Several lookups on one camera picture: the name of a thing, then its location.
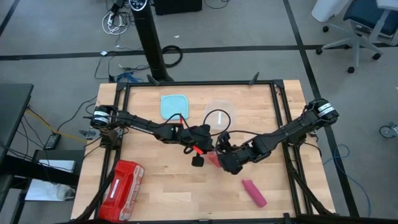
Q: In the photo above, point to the black desk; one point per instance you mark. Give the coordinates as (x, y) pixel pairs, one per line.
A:
(12, 109)

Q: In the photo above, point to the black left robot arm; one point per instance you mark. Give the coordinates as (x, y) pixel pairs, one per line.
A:
(140, 126)

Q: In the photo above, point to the pink elastic bandage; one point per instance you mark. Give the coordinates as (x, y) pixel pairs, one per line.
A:
(254, 193)

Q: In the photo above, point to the clear plastic container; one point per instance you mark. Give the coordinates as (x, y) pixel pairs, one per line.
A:
(225, 104)

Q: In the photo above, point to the grey caster wheel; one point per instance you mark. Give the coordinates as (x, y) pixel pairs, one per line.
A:
(388, 131)

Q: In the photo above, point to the black side stand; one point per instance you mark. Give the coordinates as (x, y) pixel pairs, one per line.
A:
(31, 171)

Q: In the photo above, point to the light blue container lid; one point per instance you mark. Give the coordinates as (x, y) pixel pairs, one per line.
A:
(169, 105)

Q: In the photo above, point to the red plastic case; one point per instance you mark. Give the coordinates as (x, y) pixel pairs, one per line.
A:
(122, 189)

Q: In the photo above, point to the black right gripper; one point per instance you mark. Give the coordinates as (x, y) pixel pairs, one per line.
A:
(237, 151)

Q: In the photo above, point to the black tower fan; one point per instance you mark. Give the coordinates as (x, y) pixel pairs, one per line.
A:
(149, 37)

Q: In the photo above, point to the white waste bin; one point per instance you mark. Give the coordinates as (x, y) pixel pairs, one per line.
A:
(326, 9)

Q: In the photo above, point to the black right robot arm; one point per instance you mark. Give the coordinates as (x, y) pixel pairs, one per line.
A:
(289, 132)

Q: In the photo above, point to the white box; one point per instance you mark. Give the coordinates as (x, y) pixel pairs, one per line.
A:
(57, 165)

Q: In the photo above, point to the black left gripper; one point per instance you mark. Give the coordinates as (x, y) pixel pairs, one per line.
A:
(203, 137)

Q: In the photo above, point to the office chair blue seat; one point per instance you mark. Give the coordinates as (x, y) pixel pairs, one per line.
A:
(370, 14)

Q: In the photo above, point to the white paper scrap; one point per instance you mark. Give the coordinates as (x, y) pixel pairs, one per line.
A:
(104, 53)

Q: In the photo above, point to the clear plastic bottle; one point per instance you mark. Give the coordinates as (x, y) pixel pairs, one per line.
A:
(62, 191)

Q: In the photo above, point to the black box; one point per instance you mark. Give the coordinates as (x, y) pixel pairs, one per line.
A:
(177, 6)

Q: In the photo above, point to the grey metal bracket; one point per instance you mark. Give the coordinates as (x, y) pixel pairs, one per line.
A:
(88, 134)

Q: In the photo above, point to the black power adapter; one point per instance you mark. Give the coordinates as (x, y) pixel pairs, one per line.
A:
(52, 141)

